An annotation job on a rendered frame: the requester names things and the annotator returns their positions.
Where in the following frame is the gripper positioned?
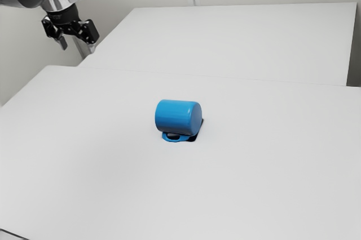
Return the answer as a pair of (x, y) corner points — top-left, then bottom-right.
(41, 4), (100, 51)

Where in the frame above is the blue mug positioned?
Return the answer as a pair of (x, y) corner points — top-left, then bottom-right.
(154, 99), (204, 144)

